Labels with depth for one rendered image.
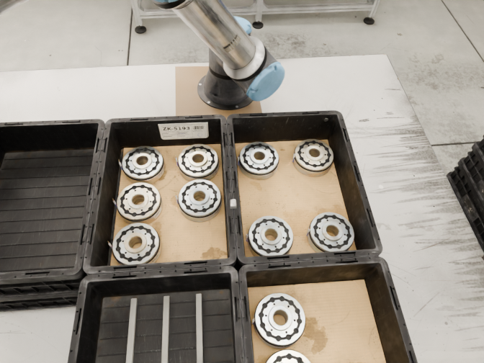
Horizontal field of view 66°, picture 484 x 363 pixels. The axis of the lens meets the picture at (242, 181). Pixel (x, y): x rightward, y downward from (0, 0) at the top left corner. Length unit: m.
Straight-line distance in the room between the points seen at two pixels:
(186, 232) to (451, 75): 2.34
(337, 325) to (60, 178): 0.75
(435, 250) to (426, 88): 1.70
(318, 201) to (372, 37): 2.15
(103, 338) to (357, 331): 0.52
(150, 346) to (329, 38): 2.44
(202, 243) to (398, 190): 0.63
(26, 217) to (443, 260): 1.06
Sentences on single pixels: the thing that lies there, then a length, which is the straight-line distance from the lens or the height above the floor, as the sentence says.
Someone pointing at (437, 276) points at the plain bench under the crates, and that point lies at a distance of 1.12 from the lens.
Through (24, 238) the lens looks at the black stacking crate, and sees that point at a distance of 0.99.
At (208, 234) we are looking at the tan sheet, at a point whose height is 0.83.
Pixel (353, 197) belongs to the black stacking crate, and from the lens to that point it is 0.91.
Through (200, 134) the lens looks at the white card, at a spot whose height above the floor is 0.87.
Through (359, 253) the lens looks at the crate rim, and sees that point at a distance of 0.80.
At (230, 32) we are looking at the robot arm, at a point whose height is 1.13.
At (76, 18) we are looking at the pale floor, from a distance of 3.12.
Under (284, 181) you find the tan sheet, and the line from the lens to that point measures 0.96.
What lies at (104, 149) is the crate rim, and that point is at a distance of 0.95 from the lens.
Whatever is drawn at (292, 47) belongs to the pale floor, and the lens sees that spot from 2.73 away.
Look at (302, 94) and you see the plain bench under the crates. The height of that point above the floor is 0.70.
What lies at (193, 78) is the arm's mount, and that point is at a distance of 1.26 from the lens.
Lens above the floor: 1.63
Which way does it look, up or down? 57 degrees down
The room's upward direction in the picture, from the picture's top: 3 degrees clockwise
